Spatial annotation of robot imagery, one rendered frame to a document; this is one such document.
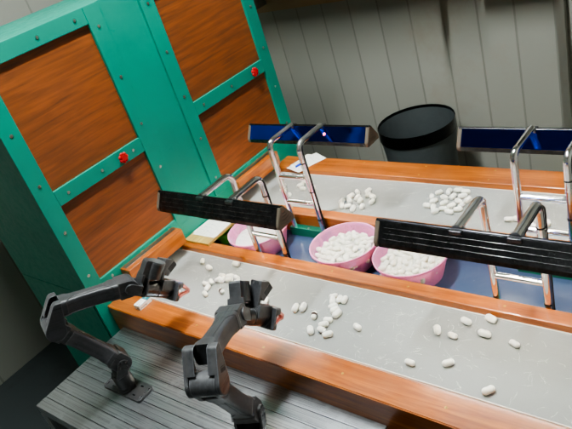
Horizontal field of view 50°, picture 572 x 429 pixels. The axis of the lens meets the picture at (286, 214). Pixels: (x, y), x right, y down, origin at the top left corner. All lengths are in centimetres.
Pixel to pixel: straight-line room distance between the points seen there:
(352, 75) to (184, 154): 179
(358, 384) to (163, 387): 72
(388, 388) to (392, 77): 263
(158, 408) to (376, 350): 73
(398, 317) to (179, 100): 131
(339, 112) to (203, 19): 180
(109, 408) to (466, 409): 117
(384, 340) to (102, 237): 118
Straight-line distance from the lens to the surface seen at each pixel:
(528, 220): 160
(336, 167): 287
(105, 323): 254
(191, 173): 271
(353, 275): 213
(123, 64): 250
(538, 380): 172
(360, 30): 401
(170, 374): 219
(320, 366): 183
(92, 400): 228
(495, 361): 177
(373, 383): 174
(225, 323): 160
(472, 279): 215
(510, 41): 365
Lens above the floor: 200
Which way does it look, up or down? 28 degrees down
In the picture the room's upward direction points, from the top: 19 degrees counter-clockwise
